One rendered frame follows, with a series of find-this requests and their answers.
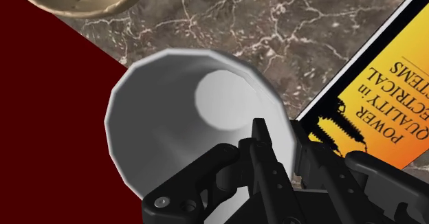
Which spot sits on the yellow and black book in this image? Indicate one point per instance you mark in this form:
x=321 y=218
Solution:
x=388 y=92

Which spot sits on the white cup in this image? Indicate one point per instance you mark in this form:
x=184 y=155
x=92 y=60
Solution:
x=161 y=122

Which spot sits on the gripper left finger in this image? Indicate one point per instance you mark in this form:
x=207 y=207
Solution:
x=261 y=169

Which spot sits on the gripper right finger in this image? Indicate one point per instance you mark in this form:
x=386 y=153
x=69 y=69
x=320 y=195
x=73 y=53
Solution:
x=355 y=179

